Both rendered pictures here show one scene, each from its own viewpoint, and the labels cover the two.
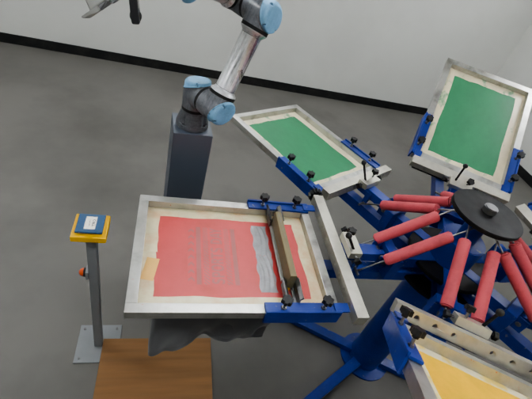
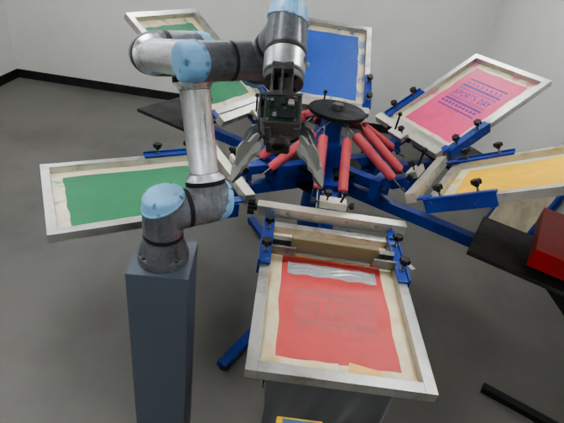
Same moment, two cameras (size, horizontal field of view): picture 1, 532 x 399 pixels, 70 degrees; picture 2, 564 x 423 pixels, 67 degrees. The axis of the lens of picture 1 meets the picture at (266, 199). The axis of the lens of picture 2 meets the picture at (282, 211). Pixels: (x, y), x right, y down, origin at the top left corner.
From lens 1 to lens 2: 1.57 m
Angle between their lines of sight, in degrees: 57
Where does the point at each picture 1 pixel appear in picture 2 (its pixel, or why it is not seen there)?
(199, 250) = (331, 323)
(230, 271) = (355, 302)
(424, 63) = not seen: outside the picture
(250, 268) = (349, 286)
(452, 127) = not seen: hidden behind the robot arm
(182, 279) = (373, 344)
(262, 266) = (346, 276)
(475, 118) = not seen: hidden behind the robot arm
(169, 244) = (324, 350)
